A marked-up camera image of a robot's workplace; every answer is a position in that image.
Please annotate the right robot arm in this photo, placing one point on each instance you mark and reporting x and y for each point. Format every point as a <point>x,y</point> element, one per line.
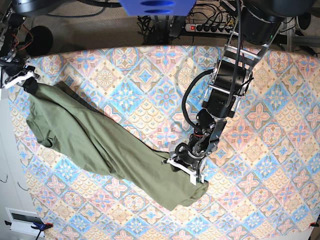
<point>10,24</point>

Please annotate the orange clamp lower right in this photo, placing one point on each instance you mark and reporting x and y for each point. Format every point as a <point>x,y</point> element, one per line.
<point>314,224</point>

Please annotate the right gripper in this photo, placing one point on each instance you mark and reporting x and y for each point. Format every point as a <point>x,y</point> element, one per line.
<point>14,67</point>

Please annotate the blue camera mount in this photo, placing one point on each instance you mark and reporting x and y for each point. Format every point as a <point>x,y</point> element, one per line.
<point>157,7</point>

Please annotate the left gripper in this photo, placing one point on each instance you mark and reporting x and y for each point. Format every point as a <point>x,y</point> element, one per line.
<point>184,156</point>

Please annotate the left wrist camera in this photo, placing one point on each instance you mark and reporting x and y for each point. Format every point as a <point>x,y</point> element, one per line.
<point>197,178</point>

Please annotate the white power strip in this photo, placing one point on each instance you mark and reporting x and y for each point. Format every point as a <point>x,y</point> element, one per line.
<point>208,28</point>

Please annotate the green t-shirt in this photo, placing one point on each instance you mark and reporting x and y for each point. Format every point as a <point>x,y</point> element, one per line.
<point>97,144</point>

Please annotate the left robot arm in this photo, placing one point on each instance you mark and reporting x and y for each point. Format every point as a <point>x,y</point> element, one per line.
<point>256,25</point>

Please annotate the blue orange clamp lower left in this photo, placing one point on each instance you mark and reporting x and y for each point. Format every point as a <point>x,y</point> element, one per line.
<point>40,226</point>

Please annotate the patterned tablecloth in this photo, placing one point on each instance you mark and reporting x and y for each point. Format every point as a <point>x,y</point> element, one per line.
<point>264,177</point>

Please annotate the white wall box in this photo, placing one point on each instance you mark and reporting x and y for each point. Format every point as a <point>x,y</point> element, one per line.
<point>22,215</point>

